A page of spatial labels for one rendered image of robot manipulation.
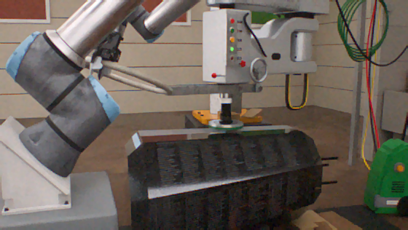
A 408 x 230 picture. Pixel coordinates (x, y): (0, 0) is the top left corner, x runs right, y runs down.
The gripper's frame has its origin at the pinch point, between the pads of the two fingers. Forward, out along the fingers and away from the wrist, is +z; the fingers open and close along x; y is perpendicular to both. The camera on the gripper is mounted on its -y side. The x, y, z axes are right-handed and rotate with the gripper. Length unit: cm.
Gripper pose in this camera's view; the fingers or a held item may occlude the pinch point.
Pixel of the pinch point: (94, 75)
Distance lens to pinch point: 175.1
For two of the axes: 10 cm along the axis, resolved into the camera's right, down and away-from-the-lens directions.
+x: 3.4, 1.9, 9.2
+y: 8.9, 2.6, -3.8
